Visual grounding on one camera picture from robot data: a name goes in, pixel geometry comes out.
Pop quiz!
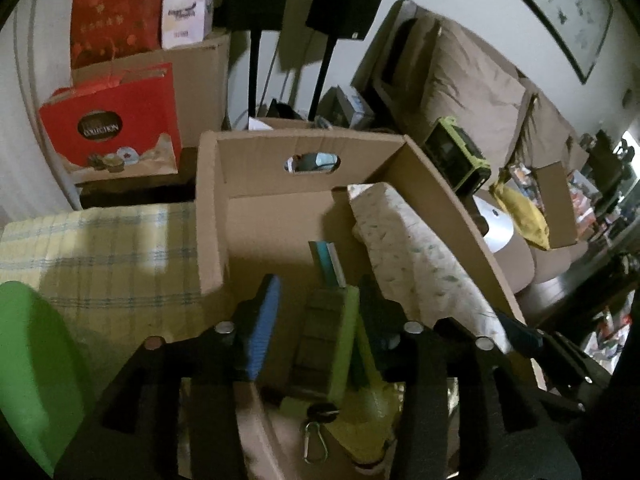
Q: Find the white and blue carton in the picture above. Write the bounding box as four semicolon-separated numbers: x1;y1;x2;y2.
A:
320;85;376;128

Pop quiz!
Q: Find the floral cloth bag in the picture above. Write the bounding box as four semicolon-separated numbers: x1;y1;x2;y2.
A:
346;182;511;353

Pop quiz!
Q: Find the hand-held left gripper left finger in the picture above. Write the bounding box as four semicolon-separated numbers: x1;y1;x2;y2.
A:
52;274;283;480

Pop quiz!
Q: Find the cardboard box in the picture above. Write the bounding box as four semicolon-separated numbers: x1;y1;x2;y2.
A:
194;129;548;480

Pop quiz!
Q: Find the large brown carton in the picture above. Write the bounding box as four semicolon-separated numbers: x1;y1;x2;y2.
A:
70;30;232;148

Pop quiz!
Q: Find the red floral gift bag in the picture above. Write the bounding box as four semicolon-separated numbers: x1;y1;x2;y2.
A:
70;0;188;68

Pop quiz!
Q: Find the brown sofa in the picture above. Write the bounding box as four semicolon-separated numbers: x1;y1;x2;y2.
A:
350;0;640;326

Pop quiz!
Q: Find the yellow bag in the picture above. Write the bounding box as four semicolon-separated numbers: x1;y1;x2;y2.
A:
489;180;551;250

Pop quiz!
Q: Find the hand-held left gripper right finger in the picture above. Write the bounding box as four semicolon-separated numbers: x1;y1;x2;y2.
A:
357;274;583;480

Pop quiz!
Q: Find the black speaker stand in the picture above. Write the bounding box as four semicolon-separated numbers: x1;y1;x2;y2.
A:
247;27;263;118
307;37;337;121

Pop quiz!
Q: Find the green snack can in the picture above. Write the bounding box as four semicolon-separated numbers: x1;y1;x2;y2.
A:
0;280;98;478

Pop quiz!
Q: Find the red gift box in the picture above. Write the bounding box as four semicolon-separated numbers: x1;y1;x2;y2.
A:
39;62;183;176

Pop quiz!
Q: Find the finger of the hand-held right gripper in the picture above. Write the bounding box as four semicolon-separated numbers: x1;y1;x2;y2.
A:
500;312;586;411

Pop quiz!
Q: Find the small beige cushion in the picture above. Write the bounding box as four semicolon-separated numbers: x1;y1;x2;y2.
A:
515;92;576;171

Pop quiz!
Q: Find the green and black device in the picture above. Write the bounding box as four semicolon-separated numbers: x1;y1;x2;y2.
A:
424;116;493;193

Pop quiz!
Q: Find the white curtain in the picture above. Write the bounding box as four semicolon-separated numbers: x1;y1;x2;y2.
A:
0;0;83;221

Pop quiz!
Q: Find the metal carabiner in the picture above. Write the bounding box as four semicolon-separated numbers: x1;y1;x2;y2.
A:
301;421;331;465

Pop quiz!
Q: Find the yellow plaid tablecloth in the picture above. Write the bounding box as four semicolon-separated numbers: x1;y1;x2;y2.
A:
0;202;241;361

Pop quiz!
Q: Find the large beige cushion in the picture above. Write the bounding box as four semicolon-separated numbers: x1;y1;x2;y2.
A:
425;14;531;171

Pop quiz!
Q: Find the colourful snack packet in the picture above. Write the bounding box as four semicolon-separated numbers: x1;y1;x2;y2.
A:
500;162;536;191

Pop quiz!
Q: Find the dark low table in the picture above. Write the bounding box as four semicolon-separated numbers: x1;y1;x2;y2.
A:
517;255;640;346

